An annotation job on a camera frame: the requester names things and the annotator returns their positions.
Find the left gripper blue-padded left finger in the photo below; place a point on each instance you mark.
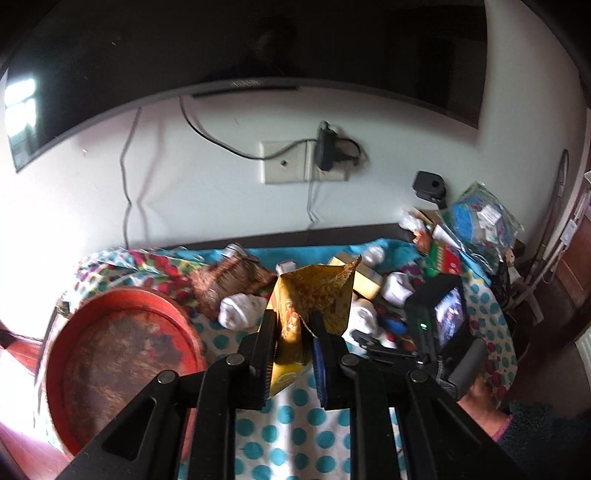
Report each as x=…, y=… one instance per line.
x=264, y=350

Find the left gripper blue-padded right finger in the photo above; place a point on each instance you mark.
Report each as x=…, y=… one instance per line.
x=326, y=366

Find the white sock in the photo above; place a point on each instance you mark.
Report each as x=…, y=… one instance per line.
x=240, y=312
x=363, y=317

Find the yellow snack bag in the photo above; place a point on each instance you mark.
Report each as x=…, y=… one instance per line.
x=324, y=288

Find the yellow box with mouth print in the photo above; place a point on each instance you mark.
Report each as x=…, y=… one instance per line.
x=367, y=282

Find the right hand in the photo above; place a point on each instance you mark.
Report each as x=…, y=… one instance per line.
x=478, y=404

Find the brown woven basket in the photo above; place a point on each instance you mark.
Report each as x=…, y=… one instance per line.
x=236, y=275

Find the green red medicine box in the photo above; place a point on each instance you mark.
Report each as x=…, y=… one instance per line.
x=442, y=259

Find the blue cloth strip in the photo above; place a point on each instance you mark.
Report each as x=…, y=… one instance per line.
x=398, y=254

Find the small brown figurine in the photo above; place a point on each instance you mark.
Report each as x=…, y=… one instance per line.
x=423, y=241

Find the crumpled clear plastic wrap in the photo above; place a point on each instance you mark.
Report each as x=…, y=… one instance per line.
x=410, y=222

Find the clear bag with blue items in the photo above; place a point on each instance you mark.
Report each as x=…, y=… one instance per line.
x=483, y=226

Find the red round plastic basin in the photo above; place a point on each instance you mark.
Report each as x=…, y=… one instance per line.
x=107, y=352

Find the black power adapter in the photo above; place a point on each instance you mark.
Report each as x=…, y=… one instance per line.
x=326, y=150

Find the small black clip camera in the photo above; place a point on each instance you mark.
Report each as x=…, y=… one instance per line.
x=431, y=187

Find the beige wall socket plate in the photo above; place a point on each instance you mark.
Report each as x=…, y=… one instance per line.
x=294, y=166

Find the black wall television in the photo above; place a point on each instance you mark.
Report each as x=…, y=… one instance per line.
x=70, y=64

